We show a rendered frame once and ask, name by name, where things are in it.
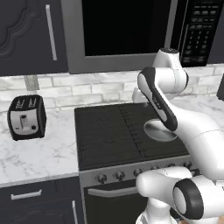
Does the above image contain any grey wall outlet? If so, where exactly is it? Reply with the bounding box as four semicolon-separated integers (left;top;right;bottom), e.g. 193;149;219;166
24;74;40;92

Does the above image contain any dark upper cupboard door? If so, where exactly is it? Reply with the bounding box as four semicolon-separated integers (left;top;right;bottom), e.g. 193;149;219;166
0;0;70;77

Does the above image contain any silver lower cupboard handle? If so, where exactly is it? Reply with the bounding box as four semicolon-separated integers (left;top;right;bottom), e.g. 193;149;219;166
71;199;80;224

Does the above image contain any silver drawer handle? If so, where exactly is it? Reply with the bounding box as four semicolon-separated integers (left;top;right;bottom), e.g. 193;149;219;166
10;189;43;201

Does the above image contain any dark drawer front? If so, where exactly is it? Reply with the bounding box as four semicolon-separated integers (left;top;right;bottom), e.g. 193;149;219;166
0;176;82;208

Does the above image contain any black stove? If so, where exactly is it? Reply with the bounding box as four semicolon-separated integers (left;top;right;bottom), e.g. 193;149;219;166
73;101;203;224

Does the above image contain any dark cupboard door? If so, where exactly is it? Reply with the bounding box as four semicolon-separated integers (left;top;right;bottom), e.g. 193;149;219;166
0;0;70;77
0;198;86;224

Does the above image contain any silver oven door handle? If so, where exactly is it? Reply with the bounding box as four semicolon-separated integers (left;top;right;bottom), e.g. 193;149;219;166
87;185;140;199

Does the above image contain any silver cupboard door handle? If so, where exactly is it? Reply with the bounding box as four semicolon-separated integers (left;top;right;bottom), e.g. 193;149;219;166
45;3;59;62

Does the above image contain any dark upper cupboard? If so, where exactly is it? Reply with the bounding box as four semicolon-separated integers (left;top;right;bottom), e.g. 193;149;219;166
206;0;224;66

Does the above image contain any dark object at counter edge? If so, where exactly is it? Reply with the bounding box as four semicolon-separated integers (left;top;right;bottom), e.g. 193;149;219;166
216;80;224;102

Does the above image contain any dark lower cupboard door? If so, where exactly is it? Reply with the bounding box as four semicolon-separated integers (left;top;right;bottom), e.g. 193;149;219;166
0;198;86;224

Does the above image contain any black oven door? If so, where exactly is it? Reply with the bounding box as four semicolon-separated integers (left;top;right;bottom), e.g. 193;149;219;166
82;178;152;224

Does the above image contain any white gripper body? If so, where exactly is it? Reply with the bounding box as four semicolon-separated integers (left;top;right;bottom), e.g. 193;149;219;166
131;86;151;105

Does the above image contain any silver round pan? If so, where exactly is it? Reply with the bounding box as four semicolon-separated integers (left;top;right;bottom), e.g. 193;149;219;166
143;120;179;144

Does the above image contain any silver black microwave oven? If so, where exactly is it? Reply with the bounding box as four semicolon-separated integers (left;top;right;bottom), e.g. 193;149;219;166
59;0;223;75

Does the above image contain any black and silver toaster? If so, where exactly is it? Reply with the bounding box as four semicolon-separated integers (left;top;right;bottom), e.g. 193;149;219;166
6;94;48;142

